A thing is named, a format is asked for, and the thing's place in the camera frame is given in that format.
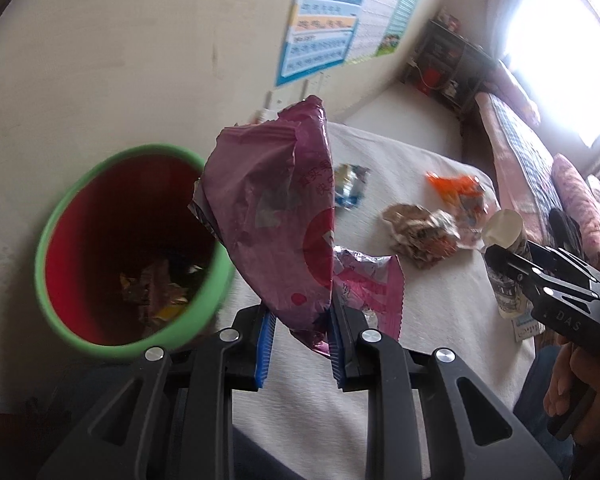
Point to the light pink silver-lined wrapper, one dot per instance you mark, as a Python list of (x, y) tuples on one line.
[(367, 285)]

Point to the brown crumpled wrapper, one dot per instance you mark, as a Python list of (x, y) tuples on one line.
[(420, 235)]

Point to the white grid wall poster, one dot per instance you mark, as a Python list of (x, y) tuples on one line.
[(380, 5)]

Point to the bright window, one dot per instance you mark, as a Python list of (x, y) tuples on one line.
[(570, 45)]

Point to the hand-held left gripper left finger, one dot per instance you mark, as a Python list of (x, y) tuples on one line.
[(265, 350)]

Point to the person's blue trousers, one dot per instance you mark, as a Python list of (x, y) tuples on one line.
[(535, 380)]

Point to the white wall box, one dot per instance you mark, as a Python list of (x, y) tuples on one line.
[(271, 105)]

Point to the dark shelf unit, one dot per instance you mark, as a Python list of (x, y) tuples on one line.
[(450, 60)]

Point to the orange wrapper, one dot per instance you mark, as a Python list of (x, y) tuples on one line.
[(457, 192)]

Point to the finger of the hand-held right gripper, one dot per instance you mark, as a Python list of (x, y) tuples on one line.
[(525, 280), (575, 267)]

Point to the red bin with green rim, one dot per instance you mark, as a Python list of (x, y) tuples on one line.
[(125, 245)]

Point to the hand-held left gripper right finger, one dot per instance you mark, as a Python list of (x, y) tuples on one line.
[(339, 360)]

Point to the black clothing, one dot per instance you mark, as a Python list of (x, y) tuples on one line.
[(565, 230)]

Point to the white wall socket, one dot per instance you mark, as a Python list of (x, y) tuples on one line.
[(312, 87)]

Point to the blue bordered wall poster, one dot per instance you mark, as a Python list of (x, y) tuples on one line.
[(320, 25)]

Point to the red bucket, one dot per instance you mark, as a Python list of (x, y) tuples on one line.
[(431, 80)]

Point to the small blue white wrapper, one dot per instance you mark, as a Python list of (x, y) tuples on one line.
[(351, 185)]

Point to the bed with plaid blanket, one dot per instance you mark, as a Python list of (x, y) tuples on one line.
[(520, 160)]

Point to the person's right hand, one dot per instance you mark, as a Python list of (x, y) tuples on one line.
[(570, 385)]

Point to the pink floral pillow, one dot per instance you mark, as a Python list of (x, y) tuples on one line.
[(580, 200), (517, 90)]

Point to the magenta snack bag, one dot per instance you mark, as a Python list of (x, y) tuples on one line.
[(270, 220)]

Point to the white drink carton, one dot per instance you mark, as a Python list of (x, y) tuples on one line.
[(527, 329)]

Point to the patterned paper cup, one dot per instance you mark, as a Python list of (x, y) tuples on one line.
[(505, 240)]

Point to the green bordered wall poster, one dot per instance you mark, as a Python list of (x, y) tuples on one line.
[(402, 15)]

